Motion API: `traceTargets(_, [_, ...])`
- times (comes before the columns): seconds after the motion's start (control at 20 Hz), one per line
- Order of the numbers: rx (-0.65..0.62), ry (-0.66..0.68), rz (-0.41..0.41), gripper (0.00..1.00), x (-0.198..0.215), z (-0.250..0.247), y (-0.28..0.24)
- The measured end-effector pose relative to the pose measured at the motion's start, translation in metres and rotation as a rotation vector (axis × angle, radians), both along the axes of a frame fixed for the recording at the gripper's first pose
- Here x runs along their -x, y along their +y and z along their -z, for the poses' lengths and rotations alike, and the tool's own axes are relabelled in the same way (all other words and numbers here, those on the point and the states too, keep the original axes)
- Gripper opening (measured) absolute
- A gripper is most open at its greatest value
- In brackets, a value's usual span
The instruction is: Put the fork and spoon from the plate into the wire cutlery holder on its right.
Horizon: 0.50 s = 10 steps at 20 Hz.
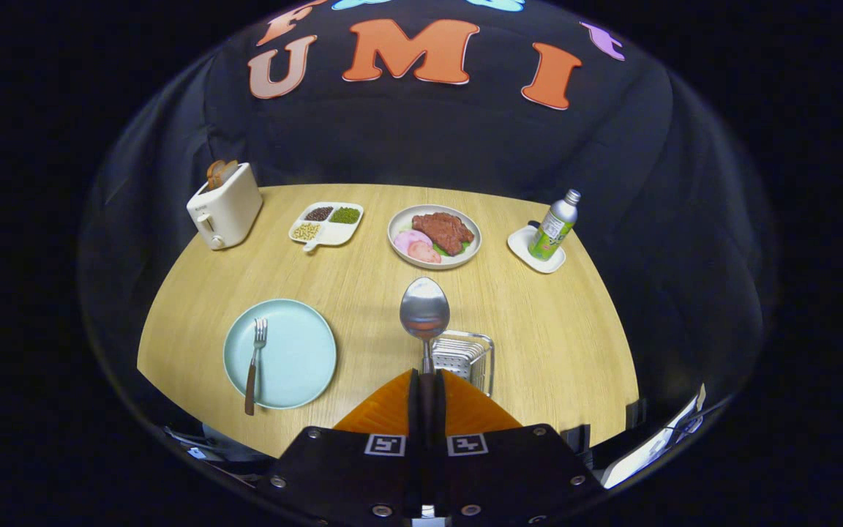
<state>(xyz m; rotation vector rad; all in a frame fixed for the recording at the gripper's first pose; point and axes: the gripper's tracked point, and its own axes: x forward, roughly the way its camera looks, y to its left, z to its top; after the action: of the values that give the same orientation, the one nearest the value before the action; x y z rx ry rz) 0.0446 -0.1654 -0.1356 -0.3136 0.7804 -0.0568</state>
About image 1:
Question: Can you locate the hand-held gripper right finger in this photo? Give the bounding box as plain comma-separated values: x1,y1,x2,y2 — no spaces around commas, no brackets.
435,368,605,524

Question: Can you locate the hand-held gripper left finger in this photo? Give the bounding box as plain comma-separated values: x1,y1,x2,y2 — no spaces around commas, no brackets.
257,368,422,524

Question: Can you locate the spoon with brown handle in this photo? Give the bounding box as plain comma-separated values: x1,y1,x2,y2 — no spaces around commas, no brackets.
400,277,452,447

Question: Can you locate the fork with brown handle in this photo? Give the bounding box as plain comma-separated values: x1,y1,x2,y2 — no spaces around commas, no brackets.
244,318,269,416

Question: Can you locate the light blue plate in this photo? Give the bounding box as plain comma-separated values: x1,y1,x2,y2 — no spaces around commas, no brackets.
223,299,337,409

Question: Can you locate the pale pink ham slice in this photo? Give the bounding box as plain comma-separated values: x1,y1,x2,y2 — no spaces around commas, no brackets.
394,230,433,255

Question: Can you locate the brown steak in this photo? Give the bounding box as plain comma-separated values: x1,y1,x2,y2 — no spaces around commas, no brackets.
412,212,475,256

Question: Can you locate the white coaster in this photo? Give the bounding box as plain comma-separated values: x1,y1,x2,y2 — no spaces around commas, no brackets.
507,225,567,274

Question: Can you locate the white round plate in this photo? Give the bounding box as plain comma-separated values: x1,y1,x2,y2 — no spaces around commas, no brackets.
387,204,482,270

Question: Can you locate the white divided dish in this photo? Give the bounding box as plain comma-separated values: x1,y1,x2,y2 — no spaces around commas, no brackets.
288,202,364,253

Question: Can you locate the silver green drink bottle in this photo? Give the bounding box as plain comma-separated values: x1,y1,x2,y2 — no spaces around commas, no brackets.
528,189,582,261

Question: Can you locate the white toaster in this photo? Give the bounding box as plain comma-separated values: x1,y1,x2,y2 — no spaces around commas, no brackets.
186,162,264,251

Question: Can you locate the black backdrop cloth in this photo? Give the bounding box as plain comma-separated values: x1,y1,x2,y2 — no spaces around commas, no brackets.
78,0,777,469

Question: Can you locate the metal wire cutlery rack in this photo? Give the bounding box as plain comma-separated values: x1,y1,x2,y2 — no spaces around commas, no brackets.
432,331,495,397

